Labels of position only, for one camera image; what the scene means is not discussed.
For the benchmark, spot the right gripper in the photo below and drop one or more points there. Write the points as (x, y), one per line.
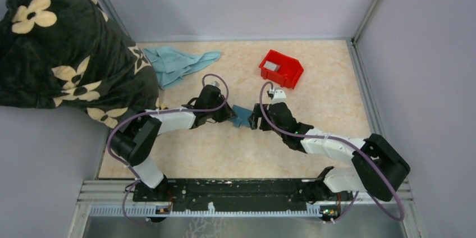
(253, 119)

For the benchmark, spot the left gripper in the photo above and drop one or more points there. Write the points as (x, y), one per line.
(227, 113)

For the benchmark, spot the teal card holder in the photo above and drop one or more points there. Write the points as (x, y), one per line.
(241, 117)

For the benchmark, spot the red plastic bin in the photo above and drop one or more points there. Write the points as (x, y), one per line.
(289, 73)

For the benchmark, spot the light blue cloth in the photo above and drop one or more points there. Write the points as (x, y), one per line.
(171, 65)

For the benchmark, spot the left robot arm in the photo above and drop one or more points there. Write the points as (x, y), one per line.
(132, 140)

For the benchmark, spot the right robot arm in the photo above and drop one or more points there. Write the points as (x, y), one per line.
(369, 158)

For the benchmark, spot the silver credit cards stack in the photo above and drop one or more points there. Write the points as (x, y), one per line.
(270, 66)

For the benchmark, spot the black floral blanket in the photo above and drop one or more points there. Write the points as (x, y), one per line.
(70, 53)

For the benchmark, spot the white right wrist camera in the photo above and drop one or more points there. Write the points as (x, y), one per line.
(276, 96)

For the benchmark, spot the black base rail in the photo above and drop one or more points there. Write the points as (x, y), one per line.
(243, 196)

